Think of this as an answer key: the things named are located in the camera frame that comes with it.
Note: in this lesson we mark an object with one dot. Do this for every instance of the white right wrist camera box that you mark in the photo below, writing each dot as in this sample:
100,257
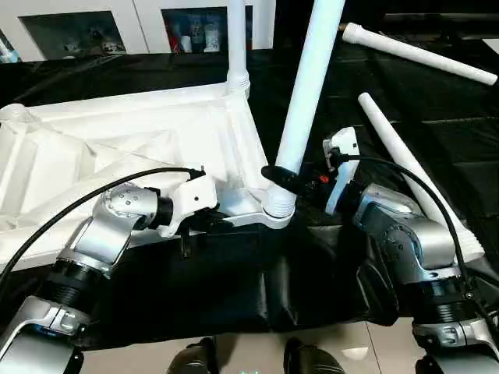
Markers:
341,160

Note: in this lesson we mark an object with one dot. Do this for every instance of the white cabinet with glass doors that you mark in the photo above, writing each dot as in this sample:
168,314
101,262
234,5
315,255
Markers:
132,19

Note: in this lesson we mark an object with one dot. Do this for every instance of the white plastic table top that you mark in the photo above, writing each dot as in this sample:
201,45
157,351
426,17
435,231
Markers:
132,140

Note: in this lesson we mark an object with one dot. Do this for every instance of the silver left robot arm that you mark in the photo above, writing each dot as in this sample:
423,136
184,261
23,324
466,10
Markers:
93,249

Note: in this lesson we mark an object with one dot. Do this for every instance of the black work mat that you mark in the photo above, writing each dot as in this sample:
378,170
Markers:
257,296

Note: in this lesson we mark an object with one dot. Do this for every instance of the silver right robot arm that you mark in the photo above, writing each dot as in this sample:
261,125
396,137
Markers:
405,241

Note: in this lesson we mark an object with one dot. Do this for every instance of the white plastic table leg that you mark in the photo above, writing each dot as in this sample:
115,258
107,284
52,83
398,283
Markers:
237,39
405,156
421,53
312,78

